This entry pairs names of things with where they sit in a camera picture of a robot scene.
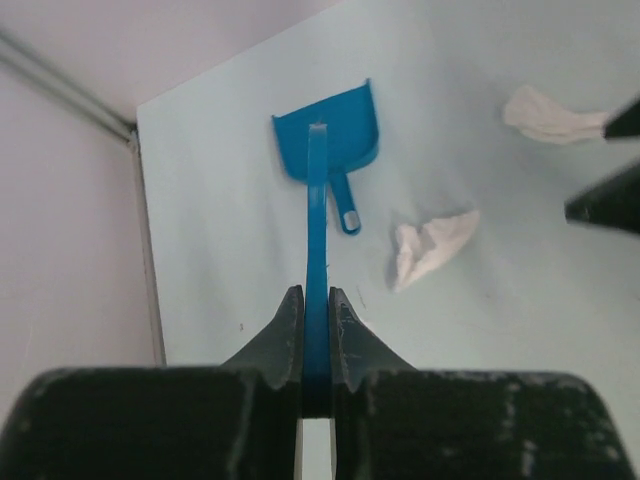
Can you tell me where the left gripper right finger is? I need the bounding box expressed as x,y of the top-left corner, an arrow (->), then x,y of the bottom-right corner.
329,288 -> 633,479

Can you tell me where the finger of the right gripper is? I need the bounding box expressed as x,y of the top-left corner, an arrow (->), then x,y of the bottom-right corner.
564,160 -> 639,234
603,96 -> 640,141

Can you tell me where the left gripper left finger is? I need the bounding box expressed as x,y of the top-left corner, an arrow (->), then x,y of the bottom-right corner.
4,286 -> 304,479

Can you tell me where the blue hand brush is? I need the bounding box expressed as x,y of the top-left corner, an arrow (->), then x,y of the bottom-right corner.
302,123 -> 331,419

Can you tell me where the blue dustpan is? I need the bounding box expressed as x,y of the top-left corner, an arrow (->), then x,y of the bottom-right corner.
271,79 -> 379,236

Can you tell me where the paper scrap back middle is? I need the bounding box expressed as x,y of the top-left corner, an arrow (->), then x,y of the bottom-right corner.
502,85 -> 610,145

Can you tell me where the paper scrap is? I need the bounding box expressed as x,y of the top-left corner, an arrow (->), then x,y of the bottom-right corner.
502,85 -> 610,145
385,206 -> 481,293

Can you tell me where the paper scrap centre back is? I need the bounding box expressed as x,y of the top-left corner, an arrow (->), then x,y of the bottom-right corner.
385,206 -> 481,293

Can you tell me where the left aluminium frame post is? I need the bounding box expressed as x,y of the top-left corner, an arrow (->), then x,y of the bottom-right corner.
1,28 -> 138,144

